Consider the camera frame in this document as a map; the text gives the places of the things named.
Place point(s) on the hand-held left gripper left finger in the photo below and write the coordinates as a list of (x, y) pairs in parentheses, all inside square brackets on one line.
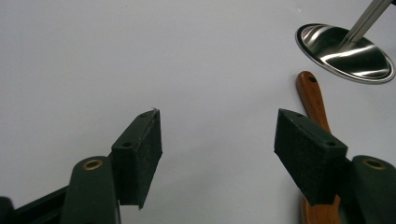
[(137, 161)]

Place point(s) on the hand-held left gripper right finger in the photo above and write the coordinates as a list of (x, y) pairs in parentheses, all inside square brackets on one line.
[(311, 158)]

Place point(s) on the shiny steel ladle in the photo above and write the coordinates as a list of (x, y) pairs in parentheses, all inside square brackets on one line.
[(345, 53)]

